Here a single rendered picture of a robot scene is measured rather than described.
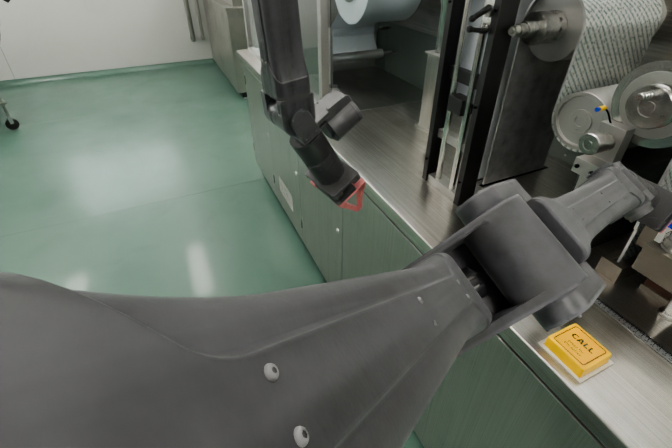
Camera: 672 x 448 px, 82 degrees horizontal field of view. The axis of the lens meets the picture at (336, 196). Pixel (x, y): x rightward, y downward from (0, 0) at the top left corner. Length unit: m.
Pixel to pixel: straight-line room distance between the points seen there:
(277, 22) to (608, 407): 0.74
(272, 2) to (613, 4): 0.70
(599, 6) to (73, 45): 5.66
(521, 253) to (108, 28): 5.81
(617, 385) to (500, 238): 0.54
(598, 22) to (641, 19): 0.13
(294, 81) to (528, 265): 0.40
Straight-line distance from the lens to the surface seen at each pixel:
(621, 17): 1.03
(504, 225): 0.31
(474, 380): 1.05
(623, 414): 0.79
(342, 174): 0.70
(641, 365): 0.87
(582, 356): 0.79
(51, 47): 6.06
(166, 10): 5.91
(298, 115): 0.59
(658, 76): 0.87
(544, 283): 0.31
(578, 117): 0.96
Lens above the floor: 1.49
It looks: 34 degrees down
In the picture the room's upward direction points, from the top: straight up
